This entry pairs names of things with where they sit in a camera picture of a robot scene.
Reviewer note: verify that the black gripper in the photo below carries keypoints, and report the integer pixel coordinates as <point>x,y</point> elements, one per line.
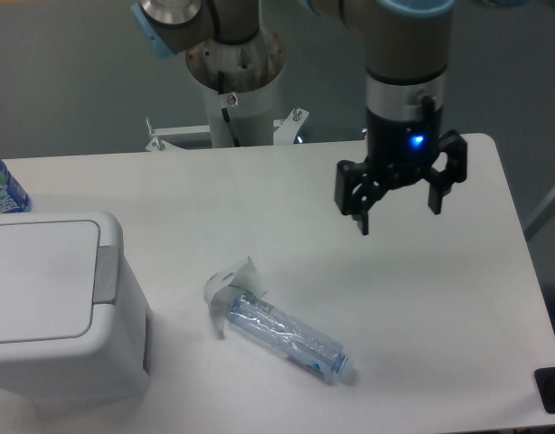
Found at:
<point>400,153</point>

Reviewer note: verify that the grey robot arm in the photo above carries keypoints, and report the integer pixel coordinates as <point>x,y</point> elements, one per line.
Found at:
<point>406,42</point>

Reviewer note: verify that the white trash can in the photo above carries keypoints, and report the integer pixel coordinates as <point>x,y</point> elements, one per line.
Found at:
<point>109,361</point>

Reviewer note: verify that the white trash can lid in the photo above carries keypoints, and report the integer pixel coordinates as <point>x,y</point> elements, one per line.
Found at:
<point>47,276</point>

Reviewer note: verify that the crushed clear plastic bottle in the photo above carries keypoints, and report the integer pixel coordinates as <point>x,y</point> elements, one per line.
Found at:
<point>290,337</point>

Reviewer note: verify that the black device at table edge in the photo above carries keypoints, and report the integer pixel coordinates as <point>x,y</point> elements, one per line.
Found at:
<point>545,380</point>

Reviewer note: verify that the blue labelled water bottle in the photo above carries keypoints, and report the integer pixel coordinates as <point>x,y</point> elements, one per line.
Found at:
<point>13,198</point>

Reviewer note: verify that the white frame at right edge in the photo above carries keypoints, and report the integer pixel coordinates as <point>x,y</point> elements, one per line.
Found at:
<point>541,215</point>

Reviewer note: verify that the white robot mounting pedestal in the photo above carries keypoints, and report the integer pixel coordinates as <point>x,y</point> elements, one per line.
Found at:
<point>239,84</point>

